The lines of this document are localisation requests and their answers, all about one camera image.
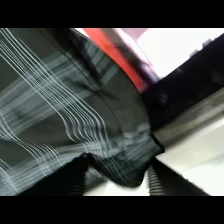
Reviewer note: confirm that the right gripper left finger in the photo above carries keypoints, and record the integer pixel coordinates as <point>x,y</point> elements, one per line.
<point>56,180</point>

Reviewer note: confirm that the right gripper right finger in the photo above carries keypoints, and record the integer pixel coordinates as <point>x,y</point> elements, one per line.
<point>170,183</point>

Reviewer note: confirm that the dark checked shirt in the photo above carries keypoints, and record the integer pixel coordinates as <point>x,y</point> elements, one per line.
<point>66,110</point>

